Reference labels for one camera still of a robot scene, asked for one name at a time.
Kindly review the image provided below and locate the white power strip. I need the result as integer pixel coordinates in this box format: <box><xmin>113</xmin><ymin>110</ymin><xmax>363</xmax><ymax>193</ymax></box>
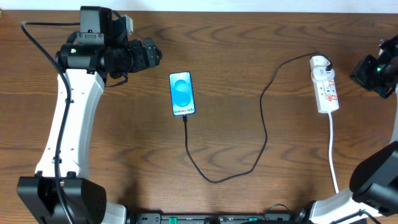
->
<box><xmin>310</xmin><ymin>55</ymin><xmax>339</xmax><ymax>114</ymax></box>

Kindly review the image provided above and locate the blue Galaxy smartphone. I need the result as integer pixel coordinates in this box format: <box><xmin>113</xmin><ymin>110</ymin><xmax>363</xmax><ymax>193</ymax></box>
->
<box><xmin>169</xmin><ymin>71</ymin><xmax>196</xmax><ymax>116</ymax></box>

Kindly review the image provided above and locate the black USB charging cable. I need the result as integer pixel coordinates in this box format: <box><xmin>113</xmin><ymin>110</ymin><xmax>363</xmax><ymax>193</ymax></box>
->
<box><xmin>182</xmin><ymin>52</ymin><xmax>333</xmax><ymax>184</ymax></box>

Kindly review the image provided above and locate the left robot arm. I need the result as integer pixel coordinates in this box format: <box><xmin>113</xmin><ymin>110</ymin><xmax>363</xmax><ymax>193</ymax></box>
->
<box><xmin>17</xmin><ymin>6</ymin><xmax>162</xmax><ymax>223</ymax></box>

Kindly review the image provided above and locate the white USB charger plug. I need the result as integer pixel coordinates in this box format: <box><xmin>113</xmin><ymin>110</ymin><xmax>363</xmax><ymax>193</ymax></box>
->
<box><xmin>311</xmin><ymin>67</ymin><xmax>335</xmax><ymax>83</ymax></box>

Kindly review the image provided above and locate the white power strip cord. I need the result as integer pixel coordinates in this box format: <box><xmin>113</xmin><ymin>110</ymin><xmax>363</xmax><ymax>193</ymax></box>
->
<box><xmin>328</xmin><ymin>112</ymin><xmax>340</xmax><ymax>194</ymax></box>

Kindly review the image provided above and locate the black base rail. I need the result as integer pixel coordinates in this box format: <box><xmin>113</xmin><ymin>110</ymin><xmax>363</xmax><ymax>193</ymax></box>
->
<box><xmin>126</xmin><ymin>213</ymin><xmax>312</xmax><ymax>224</ymax></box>

